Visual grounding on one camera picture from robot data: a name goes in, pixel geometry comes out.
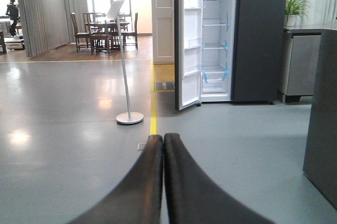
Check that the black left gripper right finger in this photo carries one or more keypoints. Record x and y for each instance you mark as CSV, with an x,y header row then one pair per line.
x,y
192,196

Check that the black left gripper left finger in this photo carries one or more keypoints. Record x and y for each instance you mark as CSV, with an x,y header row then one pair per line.
x,y
138,196

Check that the grey fridge door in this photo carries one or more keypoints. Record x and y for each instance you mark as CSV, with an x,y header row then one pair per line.
x,y
187,25

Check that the clear fridge crisper drawer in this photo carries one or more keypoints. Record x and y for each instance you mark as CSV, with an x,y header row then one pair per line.
x,y
210,76

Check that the silver floor socket plate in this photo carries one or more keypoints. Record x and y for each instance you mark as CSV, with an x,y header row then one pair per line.
x,y
141,146

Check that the silver floor sign stand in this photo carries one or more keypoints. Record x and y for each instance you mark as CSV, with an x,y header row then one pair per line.
x,y
128,117

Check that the dark floor label sign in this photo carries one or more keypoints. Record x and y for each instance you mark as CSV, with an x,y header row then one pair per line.
x,y
164,86

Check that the clear lower door bin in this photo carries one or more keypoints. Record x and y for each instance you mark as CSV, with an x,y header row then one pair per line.
x,y
192,70

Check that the clear door bin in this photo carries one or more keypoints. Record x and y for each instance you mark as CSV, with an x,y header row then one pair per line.
x,y
196,4
192,70
194,43

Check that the grey stone kitchen counter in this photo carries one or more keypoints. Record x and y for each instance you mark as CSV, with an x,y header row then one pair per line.
x,y
319,164

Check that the clear middle door bin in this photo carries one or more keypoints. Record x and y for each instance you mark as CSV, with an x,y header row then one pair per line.
x,y
194,43

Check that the dark wooden chair right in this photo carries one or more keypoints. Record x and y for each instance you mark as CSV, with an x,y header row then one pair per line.
x,y
131,33

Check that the dark wooden chair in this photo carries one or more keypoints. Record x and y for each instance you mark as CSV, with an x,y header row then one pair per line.
x,y
100,36
79,35
131,33

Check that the dark wooden chair front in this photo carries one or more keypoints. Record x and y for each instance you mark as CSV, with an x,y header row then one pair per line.
x,y
100,36

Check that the dark wooden chair left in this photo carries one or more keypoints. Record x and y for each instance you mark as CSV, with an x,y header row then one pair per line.
x,y
79,35

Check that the dark wooden dining table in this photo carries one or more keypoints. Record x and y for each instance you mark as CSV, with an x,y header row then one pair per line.
x,y
115,42

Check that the steel undercounter cabinet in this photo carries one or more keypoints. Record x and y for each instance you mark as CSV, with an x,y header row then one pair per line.
x,y
300,51

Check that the clear upper door bin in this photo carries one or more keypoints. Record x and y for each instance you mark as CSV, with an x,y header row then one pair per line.
x,y
196,4

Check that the green potted plant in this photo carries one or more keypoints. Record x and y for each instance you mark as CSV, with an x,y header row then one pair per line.
x,y
294,9

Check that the white panelled wardrobe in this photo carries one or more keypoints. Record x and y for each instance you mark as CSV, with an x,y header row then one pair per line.
x,y
163,31

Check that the black humanoid robot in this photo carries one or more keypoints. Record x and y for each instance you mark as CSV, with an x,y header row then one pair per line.
x,y
13,13

